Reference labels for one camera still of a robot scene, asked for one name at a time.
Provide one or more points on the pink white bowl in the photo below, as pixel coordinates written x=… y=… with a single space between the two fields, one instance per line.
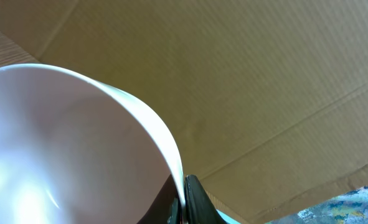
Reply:
x=75 y=150

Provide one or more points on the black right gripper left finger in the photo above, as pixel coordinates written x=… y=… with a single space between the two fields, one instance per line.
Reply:
x=166 y=207

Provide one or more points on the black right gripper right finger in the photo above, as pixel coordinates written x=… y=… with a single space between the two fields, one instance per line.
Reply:
x=199 y=208

